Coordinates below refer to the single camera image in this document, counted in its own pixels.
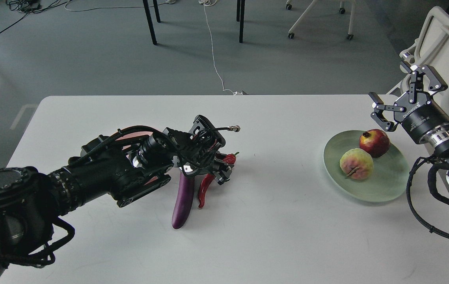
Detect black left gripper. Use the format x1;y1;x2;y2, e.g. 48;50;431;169
177;152;236;185

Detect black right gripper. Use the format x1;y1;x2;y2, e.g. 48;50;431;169
368;61;449;144

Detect red chili pepper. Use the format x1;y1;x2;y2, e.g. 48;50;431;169
197;152;239;209

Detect purple eggplant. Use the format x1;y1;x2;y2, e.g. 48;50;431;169
171;172;195;230

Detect red pomegranate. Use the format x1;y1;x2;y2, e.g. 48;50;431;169
359;128;391;158

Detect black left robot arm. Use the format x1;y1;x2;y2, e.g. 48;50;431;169
0;115;240;277

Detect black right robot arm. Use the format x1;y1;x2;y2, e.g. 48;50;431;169
369;61;449;239

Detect light green plate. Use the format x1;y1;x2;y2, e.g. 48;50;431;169
323;130;410;203

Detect pink plate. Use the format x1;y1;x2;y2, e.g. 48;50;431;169
105;131;163;192

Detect white chair wheeled base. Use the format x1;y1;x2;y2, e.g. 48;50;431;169
287;0;358;41

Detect black table leg right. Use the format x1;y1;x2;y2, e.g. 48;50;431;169
236;0;245;43

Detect black table leg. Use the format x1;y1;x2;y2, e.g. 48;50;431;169
236;0;245;43
142;0;161;45

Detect black table leg left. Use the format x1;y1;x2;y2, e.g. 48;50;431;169
142;0;161;45

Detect white floor cable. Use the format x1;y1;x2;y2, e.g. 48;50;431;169
198;0;243;95

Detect black floor cables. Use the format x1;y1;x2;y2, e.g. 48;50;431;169
0;0;67;47

